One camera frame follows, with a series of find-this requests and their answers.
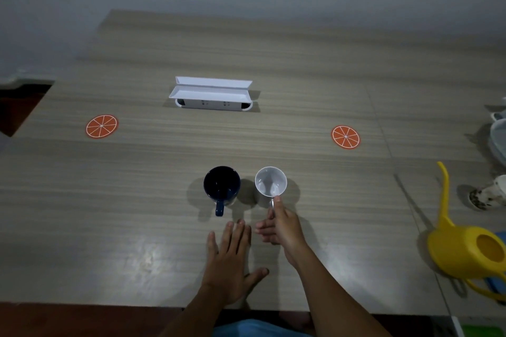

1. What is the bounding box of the person's right hand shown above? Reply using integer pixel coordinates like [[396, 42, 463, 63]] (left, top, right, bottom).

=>
[[255, 195, 314, 271]]

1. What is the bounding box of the person's left hand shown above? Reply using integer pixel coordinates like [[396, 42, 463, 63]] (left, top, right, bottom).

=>
[[201, 219, 270, 306]]

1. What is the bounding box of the white mug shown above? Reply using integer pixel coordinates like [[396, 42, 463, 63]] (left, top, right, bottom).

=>
[[254, 166, 288, 209]]

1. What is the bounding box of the person's left forearm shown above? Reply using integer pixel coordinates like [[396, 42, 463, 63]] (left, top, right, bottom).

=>
[[160, 287, 238, 337]]

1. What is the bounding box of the person's right forearm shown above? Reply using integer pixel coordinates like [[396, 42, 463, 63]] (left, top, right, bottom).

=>
[[290, 246, 393, 337]]

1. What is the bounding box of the dark blue mug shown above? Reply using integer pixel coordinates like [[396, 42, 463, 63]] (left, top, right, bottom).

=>
[[203, 166, 241, 217]]

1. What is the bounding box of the person's light blue clothing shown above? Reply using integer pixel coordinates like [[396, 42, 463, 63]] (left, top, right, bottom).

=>
[[213, 319, 313, 337]]

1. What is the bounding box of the orange slice coaster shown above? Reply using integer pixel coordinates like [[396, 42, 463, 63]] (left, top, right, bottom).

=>
[[331, 125, 361, 150], [86, 114, 119, 139]]

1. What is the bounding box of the white power socket box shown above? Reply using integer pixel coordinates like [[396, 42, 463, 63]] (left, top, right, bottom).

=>
[[169, 76, 254, 112]]

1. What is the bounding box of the yellow watering can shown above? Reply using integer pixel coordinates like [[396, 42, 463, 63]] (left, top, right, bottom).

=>
[[427, 161, 506, 303]]

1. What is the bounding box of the white speckled cup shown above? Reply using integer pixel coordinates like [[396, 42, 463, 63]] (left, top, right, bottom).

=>
[[468, 175, 506, 212]]

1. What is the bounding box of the pale grey bowl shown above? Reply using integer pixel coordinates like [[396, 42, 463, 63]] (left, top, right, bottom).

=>
[[487, 110, 506, 168]]

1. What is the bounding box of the green item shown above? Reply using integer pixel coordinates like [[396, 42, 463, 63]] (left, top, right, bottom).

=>
[[460, 324, 506, 337]]

